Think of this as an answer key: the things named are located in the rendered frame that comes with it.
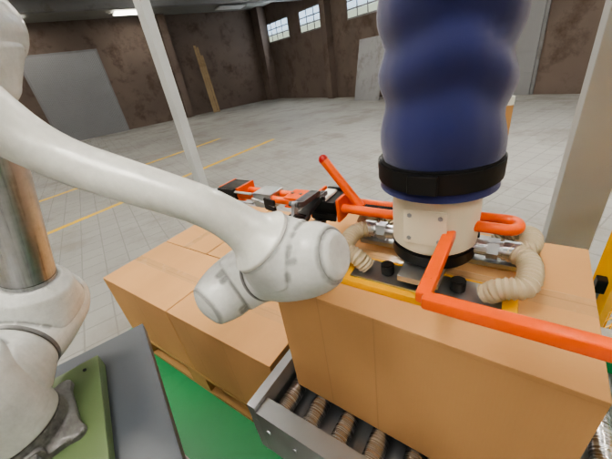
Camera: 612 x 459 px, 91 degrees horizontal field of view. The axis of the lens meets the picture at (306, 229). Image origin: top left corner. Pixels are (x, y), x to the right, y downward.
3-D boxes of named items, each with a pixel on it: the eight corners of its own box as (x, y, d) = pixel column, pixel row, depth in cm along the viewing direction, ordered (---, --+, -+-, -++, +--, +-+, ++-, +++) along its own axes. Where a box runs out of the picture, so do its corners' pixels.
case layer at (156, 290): (382, 281, 188) (381, 226, 168) (290, 433, 118) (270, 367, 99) (245, 245, 252) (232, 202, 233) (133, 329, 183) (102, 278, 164)
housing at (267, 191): (286, 200, 91) (283, 186, 89) (272, 209, 86) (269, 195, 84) (269, 198, 95) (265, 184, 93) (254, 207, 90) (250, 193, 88)
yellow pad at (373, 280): (517, 297, 58) (523, 277, 56) (515, 334, 51) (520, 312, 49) (356, 260, 76) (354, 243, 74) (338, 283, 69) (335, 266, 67)
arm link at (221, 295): (262, 282, 65) (303, 275, 56) (208, 335, 54) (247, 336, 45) (235, 241, 63) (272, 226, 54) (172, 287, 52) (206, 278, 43)
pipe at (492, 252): (525, 238, 68) (529, 215, 65) (519, 311, 51) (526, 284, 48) (380, 217, 86) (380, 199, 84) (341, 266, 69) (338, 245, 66)
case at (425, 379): (545, 365, 86) (589, 249, 67) (543, 524, 59) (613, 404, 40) (356, 301, 119) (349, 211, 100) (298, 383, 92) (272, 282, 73)
